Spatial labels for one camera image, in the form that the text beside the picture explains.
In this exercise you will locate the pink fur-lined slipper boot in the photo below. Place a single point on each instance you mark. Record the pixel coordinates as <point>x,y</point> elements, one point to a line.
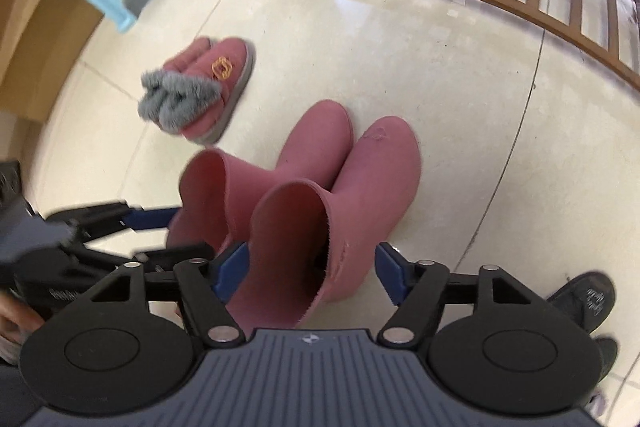
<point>232,67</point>
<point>185,57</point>

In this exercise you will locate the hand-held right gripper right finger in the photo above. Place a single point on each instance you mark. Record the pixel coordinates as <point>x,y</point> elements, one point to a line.
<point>392,274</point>

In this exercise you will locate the black ankle boot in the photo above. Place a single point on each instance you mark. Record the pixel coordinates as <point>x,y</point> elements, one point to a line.
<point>582,302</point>
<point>607,359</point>

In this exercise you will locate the pink rain boot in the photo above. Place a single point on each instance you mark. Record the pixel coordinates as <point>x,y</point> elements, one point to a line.
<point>375,187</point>
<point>310,137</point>

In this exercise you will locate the person's left hand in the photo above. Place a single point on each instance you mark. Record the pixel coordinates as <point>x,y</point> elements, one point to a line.
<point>20,319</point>

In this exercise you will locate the brown cardboard box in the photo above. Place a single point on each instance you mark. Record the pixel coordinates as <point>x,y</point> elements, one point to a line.
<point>40,57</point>

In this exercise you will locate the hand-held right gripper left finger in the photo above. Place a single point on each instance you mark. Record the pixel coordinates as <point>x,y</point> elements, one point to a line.
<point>231,269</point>

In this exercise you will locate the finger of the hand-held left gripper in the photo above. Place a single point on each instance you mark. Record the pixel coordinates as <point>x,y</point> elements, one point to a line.
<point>150,218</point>
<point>170,255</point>

